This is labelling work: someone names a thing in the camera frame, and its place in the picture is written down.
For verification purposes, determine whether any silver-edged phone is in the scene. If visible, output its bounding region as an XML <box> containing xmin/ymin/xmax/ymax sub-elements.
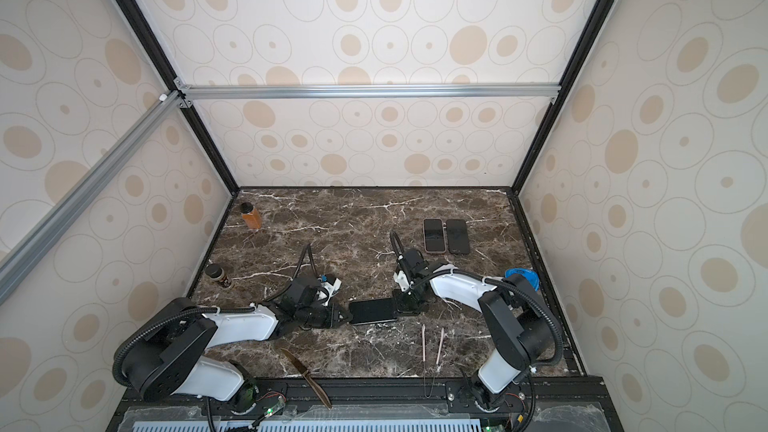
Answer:
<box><xmin>350</xmin><ymin>298</ymin><xmax>398</xmax><ymax>325</ymax></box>

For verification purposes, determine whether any pink phone case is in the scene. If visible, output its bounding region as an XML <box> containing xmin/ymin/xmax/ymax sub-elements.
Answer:
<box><xmin>422</xmin><ymin>218</ymin><xmax>448</xmax><ymax>255</ymax></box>

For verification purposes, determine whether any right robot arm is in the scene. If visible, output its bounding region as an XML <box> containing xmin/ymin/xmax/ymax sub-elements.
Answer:
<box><xmin>389</xmin><ymin>231</ymin><xmax>564</xmax><ymax>412</ymax></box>

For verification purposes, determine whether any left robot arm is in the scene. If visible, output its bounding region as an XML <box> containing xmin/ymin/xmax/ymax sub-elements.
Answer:
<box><xmin>112</xmin><ymin>246</ymin><xmax>351</xmax><ymax>413</ymax></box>

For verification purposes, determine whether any right pink chopstick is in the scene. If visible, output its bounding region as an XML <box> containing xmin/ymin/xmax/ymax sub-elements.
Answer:
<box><xmin>435</xmin><ymin>327</ymin><xmax>446</xmax><ymax>369</ymax></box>

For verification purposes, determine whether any blue round lid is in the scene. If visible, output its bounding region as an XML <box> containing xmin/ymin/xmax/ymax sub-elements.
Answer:
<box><xmin>504</xmin><ymin>268</ymin><xmax>540</xmax><ymax>292</ymax></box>

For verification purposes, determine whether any dark jar with lid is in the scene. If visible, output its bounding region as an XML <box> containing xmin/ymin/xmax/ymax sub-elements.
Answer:
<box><xmin>204</xmin><ymin>263</ymin><xmax>232</xmax><ymax>288</ymax></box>

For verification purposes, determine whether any orange bottle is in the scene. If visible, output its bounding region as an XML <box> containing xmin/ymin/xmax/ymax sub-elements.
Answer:
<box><xmin>240</xmin><ymin>202</ymin><xmax>262</xmax><ymax>231</ymax></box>

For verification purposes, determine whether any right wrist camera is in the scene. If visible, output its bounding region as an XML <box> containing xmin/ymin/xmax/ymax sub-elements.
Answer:
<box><xmin>393</xmin><ymin>270</ymin><xmax>411</xmax><ymax>293</ymax></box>

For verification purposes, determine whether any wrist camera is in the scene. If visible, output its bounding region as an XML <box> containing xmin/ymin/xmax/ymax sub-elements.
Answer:
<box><xmin>318</xmin><ymin>274</ymin><xmax>342</xmax><ymax>306</ymax></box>
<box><xmin>393</xmin><ymin>270</ymin><xmax>411</xmax><ymax>293</ymax></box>

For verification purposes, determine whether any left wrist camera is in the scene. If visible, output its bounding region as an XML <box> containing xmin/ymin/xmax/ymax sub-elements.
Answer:
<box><xmin>318</xmin><ymin>274</ymin><xmax>342</xmax><ymax>306</ymax></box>

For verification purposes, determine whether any wooden-handled knife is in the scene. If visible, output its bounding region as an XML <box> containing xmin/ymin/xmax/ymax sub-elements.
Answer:
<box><xmin>281</xmin><ymin>348</ymin><xmax>333</xmax><ymax>410</ymax></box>

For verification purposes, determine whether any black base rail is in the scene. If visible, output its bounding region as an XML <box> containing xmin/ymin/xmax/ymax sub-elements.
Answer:
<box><xmin>107</xmin><ymin>377</ymin><xmax>622</xmax><ymax>431</ymax></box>

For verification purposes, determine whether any aluminium frame bar back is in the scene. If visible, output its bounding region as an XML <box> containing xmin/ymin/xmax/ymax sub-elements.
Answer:
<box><xmin>181</xmin><ymin>83</ymin><xmax>560</xmax><ymax>100</ymax></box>

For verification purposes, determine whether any aluminium frame bar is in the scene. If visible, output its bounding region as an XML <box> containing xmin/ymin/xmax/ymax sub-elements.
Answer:
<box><xmin>1</xmin><ymin>90</ymin><xmax>182</xmax><ymax>302</ymax></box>
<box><xmin>181</xmin><ymin>83</ymin><xmax>560</xmax><ymax>100</ymax></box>

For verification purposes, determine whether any aluminium frame bar left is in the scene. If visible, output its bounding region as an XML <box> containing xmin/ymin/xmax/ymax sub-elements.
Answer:
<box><xmin>1</xmin><ymin>90</ymin><xmax>182</xmax><ymax>302</ymax></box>

